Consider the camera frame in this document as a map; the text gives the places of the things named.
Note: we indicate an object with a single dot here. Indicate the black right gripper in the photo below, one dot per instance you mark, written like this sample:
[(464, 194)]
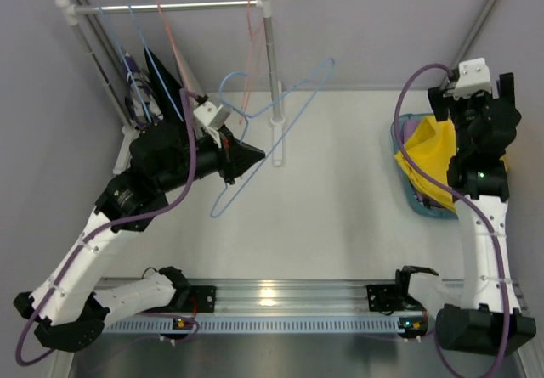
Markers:
[(439, 103)]

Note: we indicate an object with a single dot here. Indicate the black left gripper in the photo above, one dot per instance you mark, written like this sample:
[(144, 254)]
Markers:
[(229, 155)]

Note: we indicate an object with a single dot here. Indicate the yellow garment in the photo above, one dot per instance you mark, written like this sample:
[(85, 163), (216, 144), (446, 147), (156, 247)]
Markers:
[(483, 173)]

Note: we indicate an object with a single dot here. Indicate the purple trousers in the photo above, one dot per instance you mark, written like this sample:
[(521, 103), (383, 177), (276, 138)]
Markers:
[(430, 144)]

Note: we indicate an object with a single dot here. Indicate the pink wire hanger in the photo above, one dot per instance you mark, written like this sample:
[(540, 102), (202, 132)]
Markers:
[(255, 48), (167, 26)]

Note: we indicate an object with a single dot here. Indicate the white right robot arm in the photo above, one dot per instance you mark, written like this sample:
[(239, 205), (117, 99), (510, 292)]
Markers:
[(486, 317)]

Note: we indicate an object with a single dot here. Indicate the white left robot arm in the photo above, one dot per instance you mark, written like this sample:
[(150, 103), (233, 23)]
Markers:
[(67, 312)]

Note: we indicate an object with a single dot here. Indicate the black garment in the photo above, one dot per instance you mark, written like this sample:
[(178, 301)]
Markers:
[(165, 88)]

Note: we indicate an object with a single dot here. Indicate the purple white patterned garment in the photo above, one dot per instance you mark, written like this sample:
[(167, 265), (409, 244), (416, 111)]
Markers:
[(154, 110)]

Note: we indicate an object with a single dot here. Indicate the grey beige garment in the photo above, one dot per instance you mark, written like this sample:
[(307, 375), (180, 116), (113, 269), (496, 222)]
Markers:
[(185, 72)]

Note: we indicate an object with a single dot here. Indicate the teal transparent plastic basin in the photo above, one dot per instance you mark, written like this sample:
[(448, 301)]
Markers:
[(419, 203)]

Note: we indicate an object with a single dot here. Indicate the white clothes rack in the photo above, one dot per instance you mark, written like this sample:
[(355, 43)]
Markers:
[(72, 12)]

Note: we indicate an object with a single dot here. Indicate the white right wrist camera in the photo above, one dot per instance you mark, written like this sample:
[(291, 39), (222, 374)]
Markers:
[(468, 78)]

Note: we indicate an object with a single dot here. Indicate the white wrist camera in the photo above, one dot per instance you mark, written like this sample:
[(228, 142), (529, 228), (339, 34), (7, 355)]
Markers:
[(468, 78), (211, 116)]

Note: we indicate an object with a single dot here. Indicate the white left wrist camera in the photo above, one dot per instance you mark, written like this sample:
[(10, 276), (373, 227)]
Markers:
[(211, 116)]

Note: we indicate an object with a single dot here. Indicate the aluminium mounting rail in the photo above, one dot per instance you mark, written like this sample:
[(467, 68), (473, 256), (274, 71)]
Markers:
[(278, 307)]

